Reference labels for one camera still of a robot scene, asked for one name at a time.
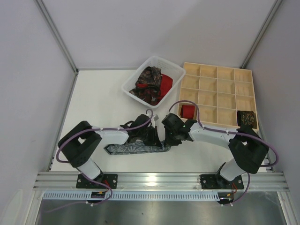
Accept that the blue-grey floral tie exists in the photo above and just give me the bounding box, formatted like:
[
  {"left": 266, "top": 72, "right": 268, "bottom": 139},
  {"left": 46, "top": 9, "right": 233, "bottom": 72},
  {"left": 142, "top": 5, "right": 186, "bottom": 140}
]
[{"left": 104, "top": 141, "right": 171, "bottom": 155}]

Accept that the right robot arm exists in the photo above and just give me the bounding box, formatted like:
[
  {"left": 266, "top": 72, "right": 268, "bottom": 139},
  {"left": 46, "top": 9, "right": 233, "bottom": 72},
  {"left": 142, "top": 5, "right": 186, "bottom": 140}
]
[{"left": 162, "top": 113, "right": 269, "bottom": 181}]

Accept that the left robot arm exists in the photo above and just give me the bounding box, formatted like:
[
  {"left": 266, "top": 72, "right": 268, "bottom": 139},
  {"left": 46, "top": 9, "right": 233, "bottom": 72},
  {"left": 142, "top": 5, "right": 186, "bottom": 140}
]
[{"left": 57, "top": 112, "right": 164, "bottom": 180}]

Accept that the rolled red tie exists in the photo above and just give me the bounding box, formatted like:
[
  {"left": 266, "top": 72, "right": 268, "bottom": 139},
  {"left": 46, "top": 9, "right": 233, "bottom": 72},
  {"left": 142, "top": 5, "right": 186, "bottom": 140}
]
[{"left": 180, "top": 105, "right": 195, "bottom": 119}]

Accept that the red tie in basket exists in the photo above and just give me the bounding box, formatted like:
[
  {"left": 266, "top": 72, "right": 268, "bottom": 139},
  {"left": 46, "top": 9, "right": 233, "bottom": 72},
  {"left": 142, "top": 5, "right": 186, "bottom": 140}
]
[{"left": 136, "top": 74, "right": 173, "bottom": 100}]

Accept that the white plastic basket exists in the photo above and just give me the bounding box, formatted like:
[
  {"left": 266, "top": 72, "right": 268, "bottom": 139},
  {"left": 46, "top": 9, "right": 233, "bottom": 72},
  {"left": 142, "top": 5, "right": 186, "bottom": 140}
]
[{"left": 121, "top": 56, "right": 186, "bottom": 108}]

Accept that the dark floral tie in basket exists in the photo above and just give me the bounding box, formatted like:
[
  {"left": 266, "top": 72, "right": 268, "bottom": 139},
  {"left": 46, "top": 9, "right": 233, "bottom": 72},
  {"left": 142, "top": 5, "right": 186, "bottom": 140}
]
[{"left": 129, "top": 67, "right": 162, "bottom": 105}]

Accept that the wooden compartment tray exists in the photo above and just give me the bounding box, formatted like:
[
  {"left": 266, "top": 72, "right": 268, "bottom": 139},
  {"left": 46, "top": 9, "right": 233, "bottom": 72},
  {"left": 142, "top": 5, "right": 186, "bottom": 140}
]
[{"left": 177, "top": 62, "right": 259, "bottom": 132}]

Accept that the rolled dark patterned tie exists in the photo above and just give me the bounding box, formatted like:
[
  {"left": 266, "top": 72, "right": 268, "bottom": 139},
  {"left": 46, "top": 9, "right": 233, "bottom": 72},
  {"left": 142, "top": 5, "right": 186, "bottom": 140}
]
[{"left": 237, "top": 111, "right": 257, "bottom": 128}]

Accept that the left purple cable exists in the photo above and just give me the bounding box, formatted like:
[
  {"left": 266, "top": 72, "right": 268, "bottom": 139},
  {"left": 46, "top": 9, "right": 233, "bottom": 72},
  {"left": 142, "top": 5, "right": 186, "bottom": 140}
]
[{"left": 57, "top": 109, "right": 154, "bottom": 164}]

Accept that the purple cable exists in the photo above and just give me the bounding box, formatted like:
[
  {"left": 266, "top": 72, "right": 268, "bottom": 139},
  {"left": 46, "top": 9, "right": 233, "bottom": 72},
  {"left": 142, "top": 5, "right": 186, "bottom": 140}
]
[
  {"left": 57, "top": 109, "right": 154, "bottom": 164},
  {"left": 168, "top": 100, "right": 279, "bottom": 202}
]

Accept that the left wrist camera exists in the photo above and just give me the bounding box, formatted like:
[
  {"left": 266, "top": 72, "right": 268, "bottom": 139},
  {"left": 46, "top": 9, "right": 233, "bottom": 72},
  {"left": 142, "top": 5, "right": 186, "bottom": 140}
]
[{"left": 151, "top": 114, "right": 159, "bottom": 126}]

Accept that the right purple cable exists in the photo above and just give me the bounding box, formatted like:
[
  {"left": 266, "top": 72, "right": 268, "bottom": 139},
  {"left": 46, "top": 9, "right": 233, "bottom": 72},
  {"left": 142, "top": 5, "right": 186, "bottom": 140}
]
[{"left": 168, "top": 100, "right": 279, "bottom": 202}]

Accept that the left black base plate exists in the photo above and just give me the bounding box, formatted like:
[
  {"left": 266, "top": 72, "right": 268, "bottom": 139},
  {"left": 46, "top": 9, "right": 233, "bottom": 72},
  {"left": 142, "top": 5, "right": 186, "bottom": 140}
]
[{"left": 76, "top": 173, "right": 118, "bottom": 189}]

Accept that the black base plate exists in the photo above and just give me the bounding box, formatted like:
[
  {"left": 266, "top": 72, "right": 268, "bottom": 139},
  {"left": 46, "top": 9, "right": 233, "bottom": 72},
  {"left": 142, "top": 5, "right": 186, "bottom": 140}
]
[
  {"left": 199, "top": 173, "right": 244, "bottom": 190},
  {"left": 76, "top": 173, "right": 118, "bottom": 189}
]

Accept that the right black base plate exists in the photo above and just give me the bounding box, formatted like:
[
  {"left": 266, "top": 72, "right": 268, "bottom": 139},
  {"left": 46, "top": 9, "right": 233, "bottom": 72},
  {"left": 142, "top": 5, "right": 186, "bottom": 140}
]
[{"left": 199, "top": 173, "right": 244, "bottom": 190}]

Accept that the aluminium mounting rail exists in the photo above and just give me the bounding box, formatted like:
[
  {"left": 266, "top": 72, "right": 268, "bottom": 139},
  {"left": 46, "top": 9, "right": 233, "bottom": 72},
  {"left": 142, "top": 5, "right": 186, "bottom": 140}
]
[{"left": 33, "top": 172, "right": 289, "bottom": 192}]

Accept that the white slotted cable duct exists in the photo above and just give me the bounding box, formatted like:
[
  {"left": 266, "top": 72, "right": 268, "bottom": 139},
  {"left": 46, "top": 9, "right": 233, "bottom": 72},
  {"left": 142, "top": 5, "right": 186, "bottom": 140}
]
[{"left": 43, "top": 191, "right": 220, "bottom": 201}]

